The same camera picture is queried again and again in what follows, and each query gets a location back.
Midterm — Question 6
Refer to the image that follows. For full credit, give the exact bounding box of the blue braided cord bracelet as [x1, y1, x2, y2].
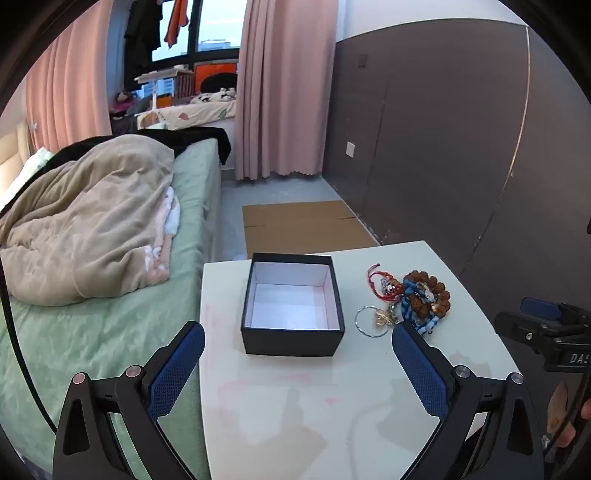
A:
[399, 280, 440, 335]

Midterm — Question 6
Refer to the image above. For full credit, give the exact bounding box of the brown wooden bead bracelet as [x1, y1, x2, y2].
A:
[402, 269, 453, 320]

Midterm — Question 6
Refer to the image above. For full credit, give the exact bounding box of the silver hoop bangle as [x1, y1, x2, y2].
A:
[353, 305, 391, 339]

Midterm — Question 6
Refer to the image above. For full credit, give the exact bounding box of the red string bracelet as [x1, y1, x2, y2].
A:
[366, 263, 403, 303]

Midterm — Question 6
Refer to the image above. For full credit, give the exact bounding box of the black jewelry box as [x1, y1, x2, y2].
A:
[240, 253, 346, 357]

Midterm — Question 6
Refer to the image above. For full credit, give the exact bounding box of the person right hand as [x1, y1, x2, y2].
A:
[547, 381, 576, 448]

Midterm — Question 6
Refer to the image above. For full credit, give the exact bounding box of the bed with green sheet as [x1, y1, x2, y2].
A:
[1, 129, 228, 473]

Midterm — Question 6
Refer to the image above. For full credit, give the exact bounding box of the white side table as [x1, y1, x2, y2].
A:
[199, 241, 516, 479]

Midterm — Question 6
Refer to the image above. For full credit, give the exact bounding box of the beige blanket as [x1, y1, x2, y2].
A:
[1, 136, 179, 306]

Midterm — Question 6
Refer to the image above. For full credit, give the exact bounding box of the flattened cardboard on floor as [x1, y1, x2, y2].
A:
[242, 200, 378, 257]

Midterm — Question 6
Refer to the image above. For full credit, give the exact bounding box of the black clothing on bed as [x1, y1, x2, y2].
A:
[45, 126, 231, 170]

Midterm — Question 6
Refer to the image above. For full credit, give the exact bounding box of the patterned cream cushion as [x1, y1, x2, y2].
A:
[136, 100, 236, 130]

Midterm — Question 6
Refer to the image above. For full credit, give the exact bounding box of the pink curtain left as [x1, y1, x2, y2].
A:
[26, 1, 113, 152]

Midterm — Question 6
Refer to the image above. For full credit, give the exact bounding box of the pink curtain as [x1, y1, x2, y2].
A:
[235, 0, 339, 180]
[26, 1, 113, 152]

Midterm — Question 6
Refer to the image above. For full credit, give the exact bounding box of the pink curtain right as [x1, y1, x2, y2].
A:
[235, 0, 339, 180]

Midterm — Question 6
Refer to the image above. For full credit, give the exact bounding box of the black hanging garment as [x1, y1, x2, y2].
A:
[123, 0, 162, 91]

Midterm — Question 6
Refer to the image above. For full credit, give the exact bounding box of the orange hanging garment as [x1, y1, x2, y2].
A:
[164, 0, 189, 47]

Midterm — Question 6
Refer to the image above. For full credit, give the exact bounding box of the white wall switch plate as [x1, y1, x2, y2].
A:
[346, 142, 356, 158]

